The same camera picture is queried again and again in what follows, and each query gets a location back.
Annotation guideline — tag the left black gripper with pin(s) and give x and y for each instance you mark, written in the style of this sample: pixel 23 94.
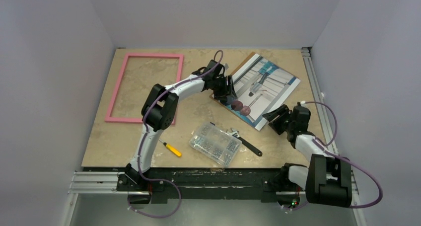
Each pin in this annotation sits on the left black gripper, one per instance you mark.
pixel 227 89

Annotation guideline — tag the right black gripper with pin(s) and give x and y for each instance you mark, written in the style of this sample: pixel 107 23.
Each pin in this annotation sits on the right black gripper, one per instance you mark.
pixel 280 119

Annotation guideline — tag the brown fibreboard backing board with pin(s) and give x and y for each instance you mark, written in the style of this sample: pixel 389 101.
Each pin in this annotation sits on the brown fibreboard backing board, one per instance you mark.
pixel 222 116

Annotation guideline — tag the printed photo with balls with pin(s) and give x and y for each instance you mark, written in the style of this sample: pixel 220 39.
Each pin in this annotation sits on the printed photo with balls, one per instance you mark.
pixel 261 87

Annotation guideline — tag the yellow handled screwdriver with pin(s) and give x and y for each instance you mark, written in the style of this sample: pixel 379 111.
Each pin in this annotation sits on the yellow handled screwdriver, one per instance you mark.
pixel 171 148

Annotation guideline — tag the pink picture frame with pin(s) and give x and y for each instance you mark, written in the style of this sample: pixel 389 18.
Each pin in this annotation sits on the pink picture frame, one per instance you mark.
pixel 137 74

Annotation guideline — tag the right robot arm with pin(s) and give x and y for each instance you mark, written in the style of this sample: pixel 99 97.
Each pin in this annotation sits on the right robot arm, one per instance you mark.
pixel 327 180

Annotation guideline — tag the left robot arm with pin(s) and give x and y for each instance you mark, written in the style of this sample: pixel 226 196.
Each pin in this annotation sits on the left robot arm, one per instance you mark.
pixel 160 107

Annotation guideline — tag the clear screw organizer box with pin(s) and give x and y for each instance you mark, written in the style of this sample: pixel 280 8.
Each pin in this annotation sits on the clear screw organizer box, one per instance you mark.
pixel 215 143

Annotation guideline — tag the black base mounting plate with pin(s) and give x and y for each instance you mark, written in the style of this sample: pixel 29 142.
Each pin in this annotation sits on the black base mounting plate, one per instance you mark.
pixel 261 180

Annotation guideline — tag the adjustable wrench black handle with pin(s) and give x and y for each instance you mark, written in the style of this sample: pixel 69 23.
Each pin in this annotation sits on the adjustable wrench black handle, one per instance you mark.
pixel 248 145

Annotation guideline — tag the aluminium rail right side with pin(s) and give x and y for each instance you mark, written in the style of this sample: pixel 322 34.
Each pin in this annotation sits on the aluminium rail right side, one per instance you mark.
pixel 325 116

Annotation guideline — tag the aluminium rail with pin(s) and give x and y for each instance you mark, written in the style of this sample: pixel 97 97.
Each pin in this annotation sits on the aluminium rail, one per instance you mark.
pixel 107 183
pixel 325 116

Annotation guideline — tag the aluminium rail front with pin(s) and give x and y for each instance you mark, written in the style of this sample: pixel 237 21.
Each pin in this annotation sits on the aluminium rail front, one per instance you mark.
pixel 107 183

